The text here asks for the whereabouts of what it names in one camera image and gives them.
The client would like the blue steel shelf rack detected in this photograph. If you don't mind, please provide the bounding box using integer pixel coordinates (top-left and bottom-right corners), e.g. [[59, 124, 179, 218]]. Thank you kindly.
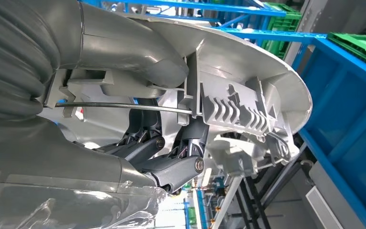
[[214, 28, 366, 229], [81, 0, 287, 18]]

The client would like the grey ceiling air conditioner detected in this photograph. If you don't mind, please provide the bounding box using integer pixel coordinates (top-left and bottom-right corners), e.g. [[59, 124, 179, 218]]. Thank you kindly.
[[305, 161, 366, 229]]

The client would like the grey overhead crane rail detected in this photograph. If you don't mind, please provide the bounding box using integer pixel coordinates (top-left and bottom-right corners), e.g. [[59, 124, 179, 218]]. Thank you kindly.
[[211, 175, 244, 229]]

